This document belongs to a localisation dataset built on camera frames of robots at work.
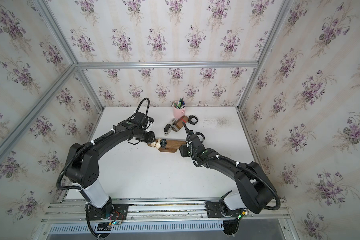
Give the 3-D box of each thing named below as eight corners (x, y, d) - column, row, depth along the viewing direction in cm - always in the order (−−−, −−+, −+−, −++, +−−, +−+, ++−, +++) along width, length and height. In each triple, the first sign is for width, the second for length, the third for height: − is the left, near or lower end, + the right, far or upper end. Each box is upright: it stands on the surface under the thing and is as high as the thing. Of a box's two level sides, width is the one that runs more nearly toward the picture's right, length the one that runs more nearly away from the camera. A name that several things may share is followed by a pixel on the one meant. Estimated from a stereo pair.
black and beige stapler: (162, 134, 105) (162, 131, 102) (171, 120, 114) (170, 117, 111) (167, 135, 104) (166, 132, 101) (175, 121, 113) (175, 118, 110)
